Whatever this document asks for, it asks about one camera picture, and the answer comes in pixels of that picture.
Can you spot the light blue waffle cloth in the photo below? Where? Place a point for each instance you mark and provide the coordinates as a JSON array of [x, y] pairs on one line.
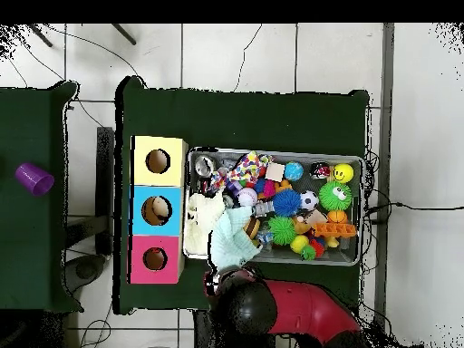
[[232, 243]]

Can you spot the cream waffle cloth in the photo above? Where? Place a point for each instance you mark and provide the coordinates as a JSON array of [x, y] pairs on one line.
[[203, 221]]

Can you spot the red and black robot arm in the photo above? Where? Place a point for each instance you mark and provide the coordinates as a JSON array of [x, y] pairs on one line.
[[301, 308]]

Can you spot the clear mesh bin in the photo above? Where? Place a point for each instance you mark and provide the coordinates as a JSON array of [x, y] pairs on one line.
[[326, 258]]

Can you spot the wooden box with three holes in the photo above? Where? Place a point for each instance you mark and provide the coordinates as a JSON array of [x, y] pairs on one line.
[[159, 177]]

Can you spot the green spiky ball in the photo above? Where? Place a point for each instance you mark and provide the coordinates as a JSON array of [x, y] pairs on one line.
[[282, 230]]

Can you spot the white baseball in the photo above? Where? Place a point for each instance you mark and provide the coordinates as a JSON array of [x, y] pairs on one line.
[[248, 197]]

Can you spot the large blue spiky ball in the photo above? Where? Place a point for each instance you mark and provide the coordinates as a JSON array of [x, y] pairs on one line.
[[286, 202]]

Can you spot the colourful spotted cloth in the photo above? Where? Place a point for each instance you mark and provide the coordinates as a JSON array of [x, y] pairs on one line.
[[246, 168]]

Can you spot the grey floor base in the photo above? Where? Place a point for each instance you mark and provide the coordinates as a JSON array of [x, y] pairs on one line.
[[85, 270]]

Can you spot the black and white soccer ball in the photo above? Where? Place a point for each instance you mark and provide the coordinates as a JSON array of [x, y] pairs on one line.
[[309, 200]]

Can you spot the orange plastic tray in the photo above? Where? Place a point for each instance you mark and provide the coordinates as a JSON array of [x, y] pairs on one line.
[[335, 230]]

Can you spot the blue globe ball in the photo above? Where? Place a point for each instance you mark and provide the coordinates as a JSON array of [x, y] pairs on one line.
[[293, 171]]

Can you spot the green googly-eyed puffer ball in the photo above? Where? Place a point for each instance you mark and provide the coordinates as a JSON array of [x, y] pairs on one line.
[[335, 195]]

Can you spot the dark green table cloth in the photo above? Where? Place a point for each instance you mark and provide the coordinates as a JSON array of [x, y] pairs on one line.
[[235, 119]]

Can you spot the yellow ball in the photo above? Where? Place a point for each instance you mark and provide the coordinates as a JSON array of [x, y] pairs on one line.
[[343, 173]]

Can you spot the purple plastic cup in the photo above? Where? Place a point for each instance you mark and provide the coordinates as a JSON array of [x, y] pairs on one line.
[[34, 178]]

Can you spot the dark green side cloth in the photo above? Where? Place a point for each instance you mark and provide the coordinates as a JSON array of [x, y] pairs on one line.
[[29, 127]]

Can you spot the black tripod leg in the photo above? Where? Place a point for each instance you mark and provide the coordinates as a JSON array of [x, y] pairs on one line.
[[40, 35], [124, 34]]

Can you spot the black furniture frame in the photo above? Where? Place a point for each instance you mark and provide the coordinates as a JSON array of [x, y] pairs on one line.
[[105, 163]]

